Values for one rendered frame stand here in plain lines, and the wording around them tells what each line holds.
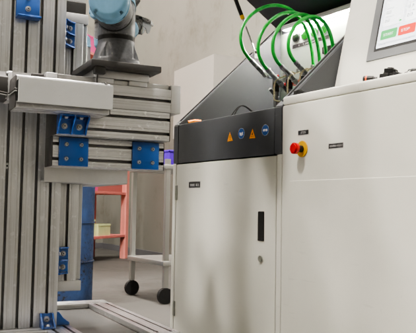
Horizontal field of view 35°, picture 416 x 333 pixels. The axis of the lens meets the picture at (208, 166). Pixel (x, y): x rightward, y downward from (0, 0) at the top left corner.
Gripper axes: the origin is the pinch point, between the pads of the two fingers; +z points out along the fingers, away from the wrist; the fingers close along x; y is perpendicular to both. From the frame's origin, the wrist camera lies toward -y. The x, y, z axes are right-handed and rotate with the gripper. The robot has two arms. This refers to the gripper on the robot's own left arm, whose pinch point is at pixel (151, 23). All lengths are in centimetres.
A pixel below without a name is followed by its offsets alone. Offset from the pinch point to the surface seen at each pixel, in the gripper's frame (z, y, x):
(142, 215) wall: 404, 145, -368
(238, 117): -28, 42, 76
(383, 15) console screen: -14, 3, 121
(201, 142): -20, 52, 55
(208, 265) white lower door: -22, 98, 67
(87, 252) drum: 64, 127, -93
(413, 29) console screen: -20, 9, 134
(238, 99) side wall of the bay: 14, 31, 44
